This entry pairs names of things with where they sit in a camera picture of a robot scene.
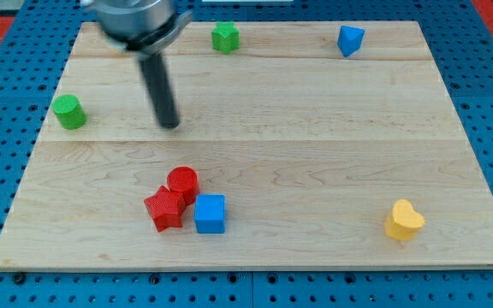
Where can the yellow heart block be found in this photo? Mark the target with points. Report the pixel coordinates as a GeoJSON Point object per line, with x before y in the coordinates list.
{"type": "Point", "coordinates": [403, 222]}

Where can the red cylinder block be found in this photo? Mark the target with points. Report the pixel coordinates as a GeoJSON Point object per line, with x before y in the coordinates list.
{"type": "Point", "coordinates": [184, 180]}

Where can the green star block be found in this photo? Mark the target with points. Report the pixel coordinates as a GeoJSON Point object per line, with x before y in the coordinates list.
{"type": "Point", "coordinates": [225, 37]}

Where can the green cylinder block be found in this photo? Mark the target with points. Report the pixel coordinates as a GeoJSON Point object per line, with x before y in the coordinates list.
{"type": "Point", "coordinates": [69, 112]}

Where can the blue triangle block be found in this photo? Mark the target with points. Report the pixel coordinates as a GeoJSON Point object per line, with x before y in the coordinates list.
{"type": "Point", "coordinates": [350, 39]}

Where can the blue cube block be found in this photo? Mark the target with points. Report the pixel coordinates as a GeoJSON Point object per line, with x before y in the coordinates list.
{"type": "Point", "coordinates": [210, 214]}

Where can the red star block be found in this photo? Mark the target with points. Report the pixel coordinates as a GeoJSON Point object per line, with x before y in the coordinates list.
{"type": "Point", "coordinates": [165, 208]}

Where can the light wooden board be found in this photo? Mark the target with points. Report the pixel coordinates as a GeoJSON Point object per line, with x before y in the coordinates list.
{"type": "Point", "coordinates": [311, 150]}

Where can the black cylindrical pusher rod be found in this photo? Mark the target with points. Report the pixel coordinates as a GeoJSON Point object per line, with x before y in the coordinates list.
{"type": "Point", "coordinates": [157, 83]}

